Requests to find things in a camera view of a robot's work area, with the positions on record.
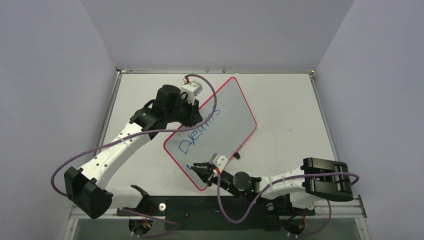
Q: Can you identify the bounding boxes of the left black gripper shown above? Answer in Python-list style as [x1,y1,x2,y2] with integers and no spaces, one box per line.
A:
[166,95,202,128]

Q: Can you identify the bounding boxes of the pink-framed whiteboard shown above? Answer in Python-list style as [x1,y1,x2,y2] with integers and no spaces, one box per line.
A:
[163,77,257,191]

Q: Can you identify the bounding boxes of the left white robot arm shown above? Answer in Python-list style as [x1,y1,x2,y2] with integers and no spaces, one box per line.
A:
[64,82,203,219]

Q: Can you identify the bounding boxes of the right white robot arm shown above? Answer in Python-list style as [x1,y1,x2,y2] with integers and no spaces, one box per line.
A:
[190,156,354,214]

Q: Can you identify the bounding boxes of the black whiteboard clip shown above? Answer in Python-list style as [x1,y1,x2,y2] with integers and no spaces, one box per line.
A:
[233,152,241,160]

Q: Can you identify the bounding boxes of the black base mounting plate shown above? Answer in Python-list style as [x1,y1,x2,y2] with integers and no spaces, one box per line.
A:
[116,195,316,234]

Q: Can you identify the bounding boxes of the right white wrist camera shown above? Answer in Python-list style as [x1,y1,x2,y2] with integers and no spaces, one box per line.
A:
[209,153,229,173]

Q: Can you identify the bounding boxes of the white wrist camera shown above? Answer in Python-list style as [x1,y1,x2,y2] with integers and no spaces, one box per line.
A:
[209,153,229,173]
[180,76,203,105]

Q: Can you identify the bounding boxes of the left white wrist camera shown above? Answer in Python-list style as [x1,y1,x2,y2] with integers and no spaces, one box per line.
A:
[180,76,203,105]

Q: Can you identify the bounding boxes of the aluminium front rail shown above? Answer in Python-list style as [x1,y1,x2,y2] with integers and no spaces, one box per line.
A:
[68,195,367,220]

